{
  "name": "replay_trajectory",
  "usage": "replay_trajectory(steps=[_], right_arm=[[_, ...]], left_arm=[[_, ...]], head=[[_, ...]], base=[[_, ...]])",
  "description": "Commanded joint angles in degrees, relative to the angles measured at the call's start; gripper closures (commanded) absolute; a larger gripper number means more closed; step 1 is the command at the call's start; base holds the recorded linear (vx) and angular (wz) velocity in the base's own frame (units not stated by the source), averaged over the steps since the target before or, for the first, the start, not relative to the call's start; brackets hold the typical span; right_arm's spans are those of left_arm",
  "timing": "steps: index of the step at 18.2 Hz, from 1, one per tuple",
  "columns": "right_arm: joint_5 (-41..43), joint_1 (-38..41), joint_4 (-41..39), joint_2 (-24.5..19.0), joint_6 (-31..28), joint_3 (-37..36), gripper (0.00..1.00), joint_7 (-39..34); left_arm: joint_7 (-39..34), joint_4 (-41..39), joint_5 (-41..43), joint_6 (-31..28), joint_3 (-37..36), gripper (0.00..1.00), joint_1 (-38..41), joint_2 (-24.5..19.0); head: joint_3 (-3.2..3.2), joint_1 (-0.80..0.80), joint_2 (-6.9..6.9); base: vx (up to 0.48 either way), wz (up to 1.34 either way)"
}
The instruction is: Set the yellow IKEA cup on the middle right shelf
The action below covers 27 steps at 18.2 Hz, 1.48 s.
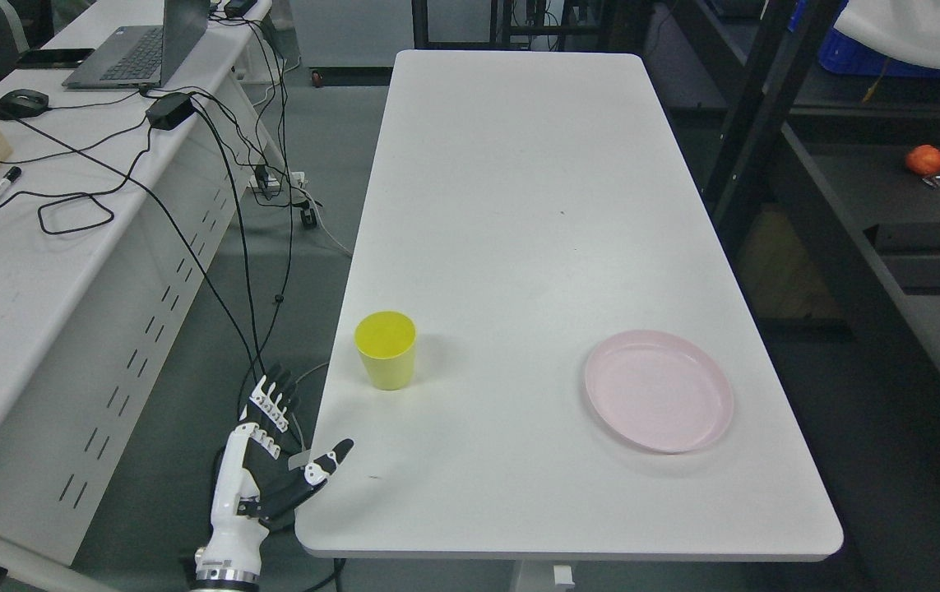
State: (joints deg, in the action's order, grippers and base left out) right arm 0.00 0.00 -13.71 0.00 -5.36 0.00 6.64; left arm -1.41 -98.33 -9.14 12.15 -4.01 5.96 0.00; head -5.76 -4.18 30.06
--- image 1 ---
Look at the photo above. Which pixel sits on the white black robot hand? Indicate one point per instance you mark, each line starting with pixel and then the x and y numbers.
pixel 241 514

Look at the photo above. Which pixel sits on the yellow plastic cup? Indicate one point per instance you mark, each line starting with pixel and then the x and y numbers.
pixel 385 342

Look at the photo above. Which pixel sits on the black metal shelf rack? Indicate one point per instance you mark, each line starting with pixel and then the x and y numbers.
pixel 871 227

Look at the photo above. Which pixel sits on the white power strip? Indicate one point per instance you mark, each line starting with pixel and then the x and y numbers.
pixel 268 185

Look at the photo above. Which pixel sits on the white side desk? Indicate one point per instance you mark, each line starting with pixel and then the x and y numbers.
pixel 103 245

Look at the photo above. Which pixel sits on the black power adapter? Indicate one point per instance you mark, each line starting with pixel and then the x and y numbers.
pixel 169 111

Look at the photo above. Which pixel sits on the white table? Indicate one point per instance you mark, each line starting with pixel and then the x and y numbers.
pixel 522 207

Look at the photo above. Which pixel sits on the pink plastic plate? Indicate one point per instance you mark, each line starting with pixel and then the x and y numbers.
pixel 659 391

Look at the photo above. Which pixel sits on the grey laptop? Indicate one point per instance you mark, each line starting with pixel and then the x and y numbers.
pixel 143 55

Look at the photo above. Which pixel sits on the black computer mouse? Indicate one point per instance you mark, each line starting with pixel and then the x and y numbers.
pixel 23 103

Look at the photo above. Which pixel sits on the black smartphone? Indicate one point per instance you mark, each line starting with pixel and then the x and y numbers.
pixel 53 59

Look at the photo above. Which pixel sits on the blue plastic crate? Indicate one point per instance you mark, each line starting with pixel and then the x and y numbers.
pixel 843 55

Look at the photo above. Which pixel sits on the orange toy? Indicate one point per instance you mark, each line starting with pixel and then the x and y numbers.
pixel 924 160

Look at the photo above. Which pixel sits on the white cloth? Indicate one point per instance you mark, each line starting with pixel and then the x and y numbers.
pixel 908 31

